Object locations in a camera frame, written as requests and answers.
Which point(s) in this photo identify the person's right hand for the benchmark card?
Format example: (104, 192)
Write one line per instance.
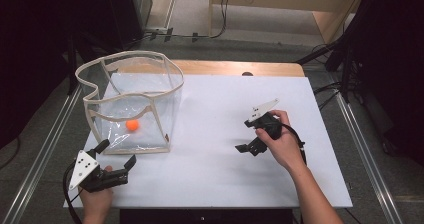
(283, 147)

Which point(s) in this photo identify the black stand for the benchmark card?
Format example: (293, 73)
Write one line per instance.
(333, 50)

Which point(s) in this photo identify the white board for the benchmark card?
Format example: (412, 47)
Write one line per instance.
(206, 170)

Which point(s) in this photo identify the dark curtain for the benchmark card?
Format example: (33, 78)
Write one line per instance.
(396, 67)
(33, 50)

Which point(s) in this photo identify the dark table grommet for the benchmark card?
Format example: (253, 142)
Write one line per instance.
(247, 73)

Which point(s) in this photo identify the black cabinet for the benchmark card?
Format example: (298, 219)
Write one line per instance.
(128, 14)

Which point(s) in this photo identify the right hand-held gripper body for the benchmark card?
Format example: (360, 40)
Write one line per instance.
(271, 125)

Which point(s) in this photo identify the person's left hand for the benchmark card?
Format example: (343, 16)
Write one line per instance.
(96, 199)

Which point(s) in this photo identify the clear bag with beige trim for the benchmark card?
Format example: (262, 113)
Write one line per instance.
(133, 100)

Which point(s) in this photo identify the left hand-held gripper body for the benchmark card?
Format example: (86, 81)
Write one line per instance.
(85, 167)

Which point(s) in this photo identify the orange ball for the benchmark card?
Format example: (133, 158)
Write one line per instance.
(132, 125)

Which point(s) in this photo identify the metal floor rail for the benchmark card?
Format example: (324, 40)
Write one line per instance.
(43, 150)
(363, 150)

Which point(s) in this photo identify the wooden table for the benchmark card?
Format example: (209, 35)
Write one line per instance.
(216, 68)

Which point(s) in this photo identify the black box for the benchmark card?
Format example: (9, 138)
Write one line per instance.
(206, 216)

